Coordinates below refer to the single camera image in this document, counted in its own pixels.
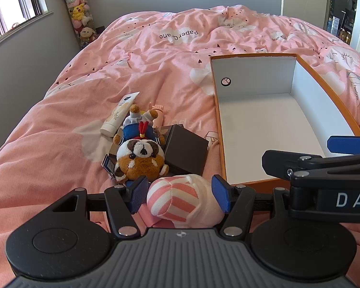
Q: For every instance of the pink printed blanket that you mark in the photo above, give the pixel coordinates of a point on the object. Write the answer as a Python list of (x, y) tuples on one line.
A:
[(168, 66)]

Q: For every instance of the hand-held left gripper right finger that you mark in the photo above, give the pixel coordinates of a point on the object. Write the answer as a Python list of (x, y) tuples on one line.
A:
[(223, 196)]

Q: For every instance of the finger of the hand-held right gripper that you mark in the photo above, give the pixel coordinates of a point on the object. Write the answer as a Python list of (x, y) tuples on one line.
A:
[(288, 160), (348, 144)]

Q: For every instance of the black box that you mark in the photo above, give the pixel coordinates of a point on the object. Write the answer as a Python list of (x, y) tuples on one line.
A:
[(186, 150)]

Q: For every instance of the small pink toy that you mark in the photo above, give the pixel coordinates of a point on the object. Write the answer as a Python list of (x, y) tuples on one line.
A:
[(157, 109)]

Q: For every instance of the orange cardboard box white inside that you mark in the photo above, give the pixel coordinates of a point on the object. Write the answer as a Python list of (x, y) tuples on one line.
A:
[(258, 126)]

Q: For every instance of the cream tube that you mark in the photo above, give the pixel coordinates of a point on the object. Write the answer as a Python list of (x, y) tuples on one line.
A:
[(117, 117)]

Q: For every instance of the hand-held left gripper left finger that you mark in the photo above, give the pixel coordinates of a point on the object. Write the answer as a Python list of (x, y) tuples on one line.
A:
[(138, 193)]

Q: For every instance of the clear column of plush toys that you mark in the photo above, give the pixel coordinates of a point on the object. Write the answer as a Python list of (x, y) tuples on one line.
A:
[(78, 12)]

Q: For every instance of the brown white plush dog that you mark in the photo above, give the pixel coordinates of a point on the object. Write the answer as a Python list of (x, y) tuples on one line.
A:
[(141, 162)]

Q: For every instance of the window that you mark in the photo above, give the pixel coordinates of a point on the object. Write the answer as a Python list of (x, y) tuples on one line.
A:
[(9, 3)]

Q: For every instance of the pink striped plush toy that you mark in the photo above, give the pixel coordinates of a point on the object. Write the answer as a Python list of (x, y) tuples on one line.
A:
[(171, 198)]

